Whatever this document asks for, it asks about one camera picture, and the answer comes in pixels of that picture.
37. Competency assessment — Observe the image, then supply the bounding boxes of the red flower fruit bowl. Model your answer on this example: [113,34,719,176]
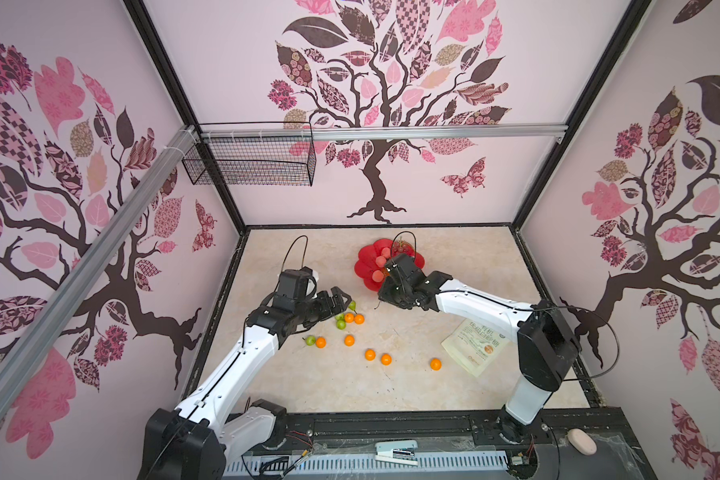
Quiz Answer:
[354,238,425,292]

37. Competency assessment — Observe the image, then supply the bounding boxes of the purple fake grape bunch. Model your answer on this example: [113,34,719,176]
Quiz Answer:
[391,239,415,257]

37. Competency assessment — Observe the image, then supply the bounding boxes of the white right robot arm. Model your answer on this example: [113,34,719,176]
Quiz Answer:
[378,254,581,445]

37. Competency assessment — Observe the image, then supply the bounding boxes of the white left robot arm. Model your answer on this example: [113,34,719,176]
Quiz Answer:
[138,267,352,479]

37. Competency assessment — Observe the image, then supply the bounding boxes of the orange fake fruit cluster top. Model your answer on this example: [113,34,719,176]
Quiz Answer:
[344,312,365,325]

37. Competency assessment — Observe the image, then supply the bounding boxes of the green white food pouch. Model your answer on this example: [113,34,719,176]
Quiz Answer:
[441,320,510,377]

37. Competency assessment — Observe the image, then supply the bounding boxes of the black base platform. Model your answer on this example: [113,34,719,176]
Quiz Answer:
[136,406,658,480]

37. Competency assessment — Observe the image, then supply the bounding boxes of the white slotted cable duct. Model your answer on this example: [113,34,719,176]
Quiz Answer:
[222,451,508,479]

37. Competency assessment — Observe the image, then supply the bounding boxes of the black wire basket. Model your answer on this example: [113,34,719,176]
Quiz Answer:
[182,120,317,187]

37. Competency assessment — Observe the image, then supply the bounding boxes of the aluminium rail bar back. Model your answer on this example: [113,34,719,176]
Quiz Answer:
[201,124,568,141]

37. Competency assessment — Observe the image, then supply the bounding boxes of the aluminium rail bar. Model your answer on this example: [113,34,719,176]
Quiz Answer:
[201,124,568,141]
[0,125,197,420]

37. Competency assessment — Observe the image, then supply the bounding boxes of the aluminium rail bar left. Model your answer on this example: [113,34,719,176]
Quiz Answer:
[0,125,197,420]

